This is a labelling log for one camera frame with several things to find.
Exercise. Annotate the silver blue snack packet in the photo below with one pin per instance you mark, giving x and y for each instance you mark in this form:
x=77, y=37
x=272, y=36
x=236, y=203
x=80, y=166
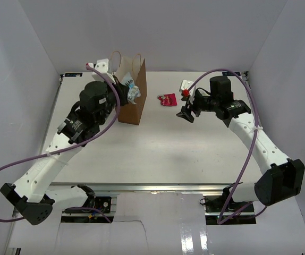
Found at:
x=134, y=91

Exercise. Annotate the brown paper bag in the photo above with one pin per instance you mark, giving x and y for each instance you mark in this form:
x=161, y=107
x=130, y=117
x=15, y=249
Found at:
x=121, y=65

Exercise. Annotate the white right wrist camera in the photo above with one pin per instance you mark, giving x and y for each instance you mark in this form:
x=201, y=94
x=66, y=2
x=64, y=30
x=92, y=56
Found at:
x=187, y=90

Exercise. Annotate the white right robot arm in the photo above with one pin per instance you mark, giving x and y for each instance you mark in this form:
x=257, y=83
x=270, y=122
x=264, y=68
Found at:
x=281, y=176

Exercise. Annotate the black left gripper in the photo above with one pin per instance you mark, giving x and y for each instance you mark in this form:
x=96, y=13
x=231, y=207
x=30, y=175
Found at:
x=122, y=90

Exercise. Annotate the aluminium front rail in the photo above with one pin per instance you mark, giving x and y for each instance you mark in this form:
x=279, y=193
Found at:
x=155, y=187

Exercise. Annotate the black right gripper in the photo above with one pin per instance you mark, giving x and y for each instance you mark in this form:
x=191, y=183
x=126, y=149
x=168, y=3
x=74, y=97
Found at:
x=186, y=111

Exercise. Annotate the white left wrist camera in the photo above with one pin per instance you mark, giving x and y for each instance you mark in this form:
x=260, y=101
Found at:
x=102, y=66

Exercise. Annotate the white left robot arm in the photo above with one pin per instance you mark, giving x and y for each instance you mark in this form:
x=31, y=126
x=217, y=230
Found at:
x=30, y=194

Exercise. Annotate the blue label back right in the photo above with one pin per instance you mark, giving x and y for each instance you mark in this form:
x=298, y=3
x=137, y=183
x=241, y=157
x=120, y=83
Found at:
x=230, y=74

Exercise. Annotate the red snack packet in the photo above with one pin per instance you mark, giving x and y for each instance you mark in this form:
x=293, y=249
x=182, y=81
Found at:
x=168, y=100

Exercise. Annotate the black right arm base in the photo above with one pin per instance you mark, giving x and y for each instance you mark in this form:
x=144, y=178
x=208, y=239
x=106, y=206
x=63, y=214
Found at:
x=213, y=205

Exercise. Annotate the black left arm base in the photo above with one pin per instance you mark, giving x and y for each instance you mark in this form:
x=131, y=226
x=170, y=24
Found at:
x=101, y=203

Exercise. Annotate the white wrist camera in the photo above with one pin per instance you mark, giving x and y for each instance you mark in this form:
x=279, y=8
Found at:
x=102, y=66
x=187, y=90

